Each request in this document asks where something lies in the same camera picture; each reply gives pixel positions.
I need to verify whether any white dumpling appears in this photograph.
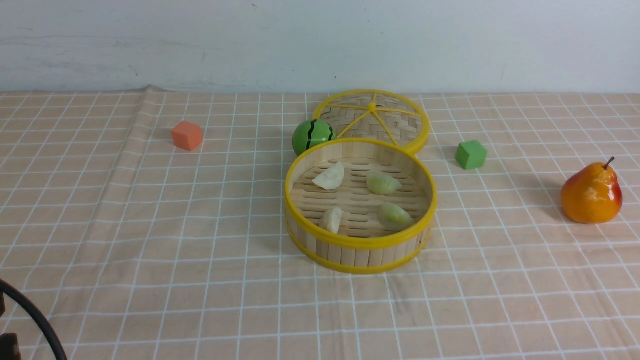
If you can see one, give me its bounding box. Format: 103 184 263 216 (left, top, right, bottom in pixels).
312 162 345 191
318 207 343 234

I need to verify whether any pale green dumpling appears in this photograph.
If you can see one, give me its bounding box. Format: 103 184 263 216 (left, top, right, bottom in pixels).
377 202 415 231

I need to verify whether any yellow bamboo steamer tray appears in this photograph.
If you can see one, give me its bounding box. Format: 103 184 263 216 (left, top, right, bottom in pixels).
283 138 438 274

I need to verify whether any yellow bamboo steamer lid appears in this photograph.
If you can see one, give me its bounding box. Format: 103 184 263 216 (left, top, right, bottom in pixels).
313 89 432 155

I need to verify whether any green watermelon toy ball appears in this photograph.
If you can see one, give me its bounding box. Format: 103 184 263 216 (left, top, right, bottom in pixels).
292 119 337 157

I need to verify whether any orange cube block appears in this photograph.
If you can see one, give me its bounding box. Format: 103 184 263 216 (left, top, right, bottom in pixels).
170 120 204 152

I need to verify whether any green cube block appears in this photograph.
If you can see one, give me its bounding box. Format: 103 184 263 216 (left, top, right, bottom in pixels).
455 140 489 170

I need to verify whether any orange yellow pear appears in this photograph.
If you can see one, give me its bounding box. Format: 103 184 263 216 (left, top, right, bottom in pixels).
560 156 623 224

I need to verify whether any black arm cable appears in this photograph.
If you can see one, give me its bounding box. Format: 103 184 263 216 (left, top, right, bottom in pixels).
0 279 68 360

